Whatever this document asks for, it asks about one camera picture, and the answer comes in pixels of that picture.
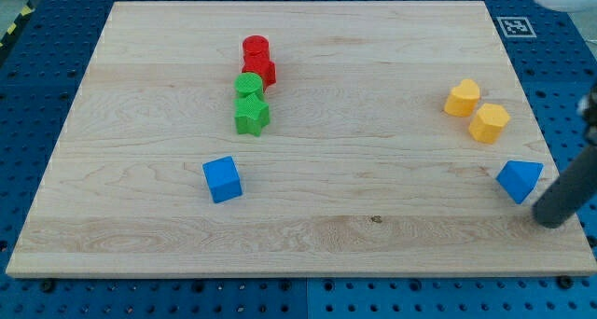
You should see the blue triangle block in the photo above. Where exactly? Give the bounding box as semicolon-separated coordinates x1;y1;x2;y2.
496;160;544;204

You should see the yellow hexagon block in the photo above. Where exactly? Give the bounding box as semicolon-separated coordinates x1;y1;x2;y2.
468;104;510;144

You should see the green star block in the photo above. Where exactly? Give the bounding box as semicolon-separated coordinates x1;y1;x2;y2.
234;93;270;136

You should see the blue cube block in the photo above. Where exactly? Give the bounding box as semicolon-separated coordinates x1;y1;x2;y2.
202;156;243;203

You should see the green cylinder block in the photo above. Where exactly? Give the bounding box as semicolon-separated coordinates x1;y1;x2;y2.
234;72;264;100

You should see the red star block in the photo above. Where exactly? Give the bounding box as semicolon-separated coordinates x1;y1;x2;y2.
242;55;276;90

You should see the wooden board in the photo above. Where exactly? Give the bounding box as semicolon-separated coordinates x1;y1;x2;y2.
7;1;596;279

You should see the red cylinder block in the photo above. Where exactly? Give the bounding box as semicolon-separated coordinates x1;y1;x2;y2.
242;35;270;59

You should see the yellow heart block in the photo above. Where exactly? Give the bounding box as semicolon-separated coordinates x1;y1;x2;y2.
444;78;480;118

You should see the white fiducial marker tag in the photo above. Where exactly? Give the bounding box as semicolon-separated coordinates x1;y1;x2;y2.
496;16;536;38

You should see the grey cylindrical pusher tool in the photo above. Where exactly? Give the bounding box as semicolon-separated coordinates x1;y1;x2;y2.
532;83;597;229

